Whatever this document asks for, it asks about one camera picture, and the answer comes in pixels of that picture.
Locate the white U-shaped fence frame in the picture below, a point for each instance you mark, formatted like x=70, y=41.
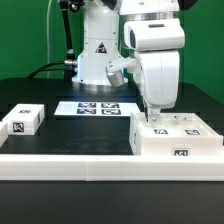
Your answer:
x=59, y=152

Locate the white base sheet with tags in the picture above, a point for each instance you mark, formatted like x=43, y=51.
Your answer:
x=112, y=109

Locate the small white box with tag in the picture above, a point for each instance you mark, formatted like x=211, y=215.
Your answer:
x=24, y=119

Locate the white door panel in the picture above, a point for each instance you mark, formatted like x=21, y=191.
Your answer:
x=187, y=124
x=160, y=127

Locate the white cabinet body box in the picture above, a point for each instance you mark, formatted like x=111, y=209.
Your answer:
x=172, y=145

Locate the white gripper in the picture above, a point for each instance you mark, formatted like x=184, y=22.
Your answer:
x=155, y=44

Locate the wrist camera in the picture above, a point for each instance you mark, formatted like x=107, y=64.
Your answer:
x=114, y=70

